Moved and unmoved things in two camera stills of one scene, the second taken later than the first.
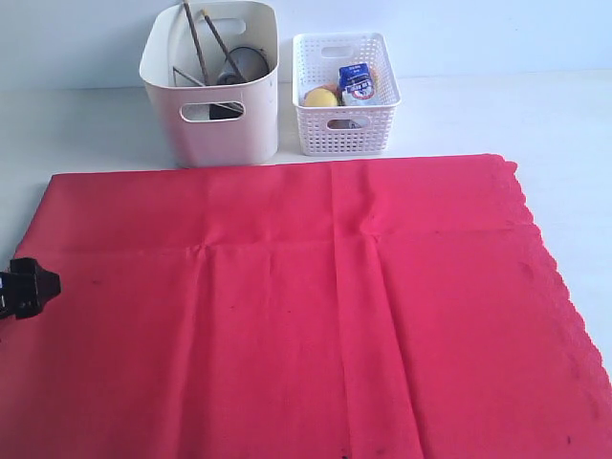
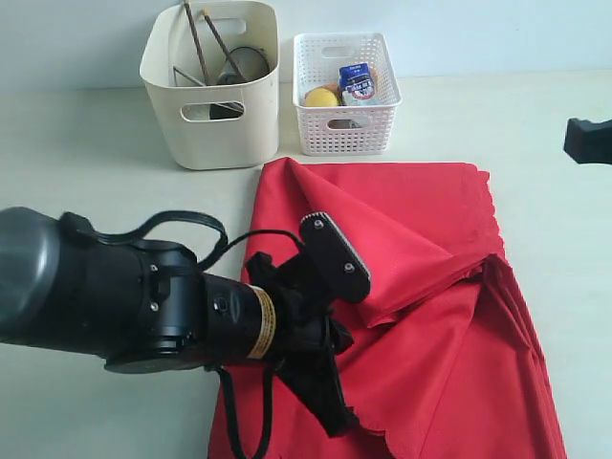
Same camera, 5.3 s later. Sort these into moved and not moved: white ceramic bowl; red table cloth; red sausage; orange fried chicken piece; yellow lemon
Moved: red table cloth
Not moved: yellow lemon; white ceramic bowl; orange fried chicken piece; red sausage
